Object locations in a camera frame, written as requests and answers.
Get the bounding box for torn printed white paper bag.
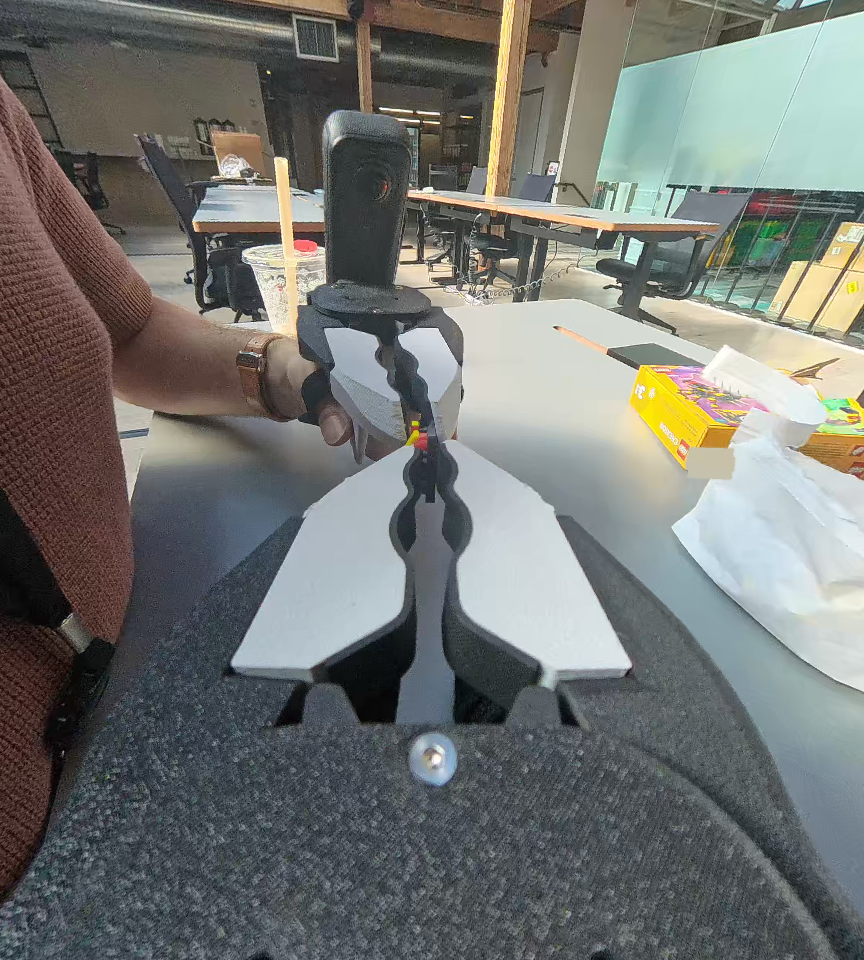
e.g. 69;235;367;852
671;344;864;708

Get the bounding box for long black studded lego strip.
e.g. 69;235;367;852
404;419;442;505

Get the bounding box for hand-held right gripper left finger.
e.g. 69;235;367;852
230;446;419;685

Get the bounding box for grey top office desk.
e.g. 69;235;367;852
191;182;329;318

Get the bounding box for wall vent grille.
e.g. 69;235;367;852
290;14;341;63

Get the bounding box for wooden support post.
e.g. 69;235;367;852
483;0;535;198

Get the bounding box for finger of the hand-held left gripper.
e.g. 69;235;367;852
324;327;409;454
399;326;463;442

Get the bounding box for orange strap wristwatch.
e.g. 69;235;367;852
233;329;292;423

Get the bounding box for colourful cardboard lego box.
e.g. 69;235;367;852
629;363;864;483

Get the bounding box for long ceiling duct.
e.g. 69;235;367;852
0;0;502;79

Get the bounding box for person's left hand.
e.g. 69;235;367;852
261;339;368;462

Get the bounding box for black office chair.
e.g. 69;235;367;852
134;131;232;315
468;171;562;288
596;189;757;333

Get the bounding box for clear plastic cup with straw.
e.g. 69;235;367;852
240;156;329;336

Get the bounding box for long wood edged desk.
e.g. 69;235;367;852
405;186;722;325

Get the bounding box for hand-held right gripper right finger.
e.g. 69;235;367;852
440;443;635;690

